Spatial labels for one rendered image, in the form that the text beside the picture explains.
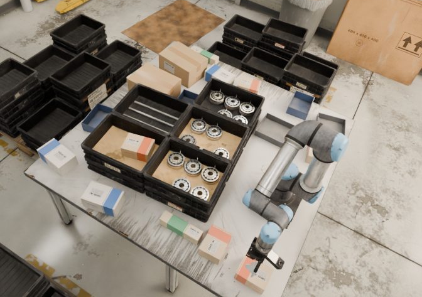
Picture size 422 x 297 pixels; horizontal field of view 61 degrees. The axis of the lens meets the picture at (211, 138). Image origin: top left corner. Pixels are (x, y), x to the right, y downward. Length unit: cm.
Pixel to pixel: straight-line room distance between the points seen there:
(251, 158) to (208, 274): 80
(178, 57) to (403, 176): 228
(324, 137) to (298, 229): 75
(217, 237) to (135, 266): 92
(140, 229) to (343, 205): 182
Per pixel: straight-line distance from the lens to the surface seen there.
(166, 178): 204
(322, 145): 158
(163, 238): 201
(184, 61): 270
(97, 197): 206
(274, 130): 253
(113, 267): 273
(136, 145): 209
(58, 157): 226
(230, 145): 221
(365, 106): 414
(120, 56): 352
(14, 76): 332
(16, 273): 233
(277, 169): 158
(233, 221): 208
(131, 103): 242
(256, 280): 190
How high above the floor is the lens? 255
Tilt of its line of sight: 50 degrees down
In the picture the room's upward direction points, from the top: 9 degrees clockwise
